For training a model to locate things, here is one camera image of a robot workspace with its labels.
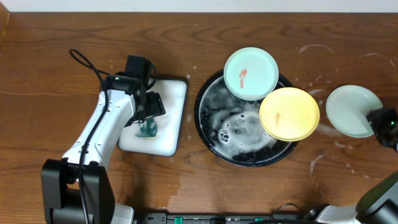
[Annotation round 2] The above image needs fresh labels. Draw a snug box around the green sponge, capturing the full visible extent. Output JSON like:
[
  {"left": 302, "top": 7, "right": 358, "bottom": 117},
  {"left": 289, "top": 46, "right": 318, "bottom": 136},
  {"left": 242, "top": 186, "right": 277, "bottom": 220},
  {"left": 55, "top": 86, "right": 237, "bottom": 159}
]
[{"left": 135, "top": 118, "right": 158, "bottom": 138}]

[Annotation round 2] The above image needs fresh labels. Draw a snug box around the light green plate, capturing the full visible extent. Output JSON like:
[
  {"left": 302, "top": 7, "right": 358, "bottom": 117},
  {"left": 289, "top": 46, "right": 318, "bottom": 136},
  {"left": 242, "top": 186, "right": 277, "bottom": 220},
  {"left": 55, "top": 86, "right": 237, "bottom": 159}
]
[
  {"left": 326, "top": 85, "right": 383, "bottom": 138},
  {"left": 223, "top": 47, "right": 279, "bottom": 101}
]

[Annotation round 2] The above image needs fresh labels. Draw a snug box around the yellow plate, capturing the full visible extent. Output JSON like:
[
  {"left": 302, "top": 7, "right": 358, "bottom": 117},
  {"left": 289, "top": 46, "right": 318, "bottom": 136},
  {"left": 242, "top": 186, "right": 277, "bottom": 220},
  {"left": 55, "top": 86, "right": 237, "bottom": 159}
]
[{"left": 259, "top": 87, "right": 320, "bottom": 142}]

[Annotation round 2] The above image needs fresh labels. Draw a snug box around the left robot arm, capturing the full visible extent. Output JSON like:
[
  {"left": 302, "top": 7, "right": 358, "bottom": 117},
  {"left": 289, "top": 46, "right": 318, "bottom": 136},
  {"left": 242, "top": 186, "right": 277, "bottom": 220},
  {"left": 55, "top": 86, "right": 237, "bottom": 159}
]
[{"left": 40, "top": 75, "right": 165, "bottom": 224}]

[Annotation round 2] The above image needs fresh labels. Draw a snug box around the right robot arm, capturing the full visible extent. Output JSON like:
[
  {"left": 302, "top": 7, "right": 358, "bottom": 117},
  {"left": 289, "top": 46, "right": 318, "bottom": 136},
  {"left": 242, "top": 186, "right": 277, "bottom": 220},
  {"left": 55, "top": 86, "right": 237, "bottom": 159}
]
[{"left": 315, "top": 107, "right": 397, "bottom": 224}]

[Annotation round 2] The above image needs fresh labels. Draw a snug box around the black rectangular foam tray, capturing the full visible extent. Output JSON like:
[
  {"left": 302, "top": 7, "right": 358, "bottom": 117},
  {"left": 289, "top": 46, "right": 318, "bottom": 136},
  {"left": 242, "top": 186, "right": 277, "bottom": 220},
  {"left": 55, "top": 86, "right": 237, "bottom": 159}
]
[{"left": 118, "top": 79, "right": 187, "bottom": 156}]

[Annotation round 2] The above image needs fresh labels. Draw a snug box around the round black tray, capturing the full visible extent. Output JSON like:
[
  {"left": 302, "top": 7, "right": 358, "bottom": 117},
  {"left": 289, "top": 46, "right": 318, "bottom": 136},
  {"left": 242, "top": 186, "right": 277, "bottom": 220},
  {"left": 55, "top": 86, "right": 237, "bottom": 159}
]
[{"left": 194, "top": 70, "right": 298, "bottom": 167}]

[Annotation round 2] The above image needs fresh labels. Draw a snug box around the left black cable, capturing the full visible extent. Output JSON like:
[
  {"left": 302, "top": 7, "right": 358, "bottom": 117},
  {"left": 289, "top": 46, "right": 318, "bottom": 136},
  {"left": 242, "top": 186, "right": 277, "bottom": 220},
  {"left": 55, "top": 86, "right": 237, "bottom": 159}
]
[{"left": 68, "top": 48, "right": 158, "bottom": 224}]

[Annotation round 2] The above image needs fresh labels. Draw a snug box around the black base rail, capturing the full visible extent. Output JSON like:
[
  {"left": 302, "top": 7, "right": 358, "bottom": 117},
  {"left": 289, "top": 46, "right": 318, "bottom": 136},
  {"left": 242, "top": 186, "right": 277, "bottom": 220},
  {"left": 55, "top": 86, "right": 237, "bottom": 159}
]
[{"left": 132, "top": 212, "right": 316, "bottom": 224}]

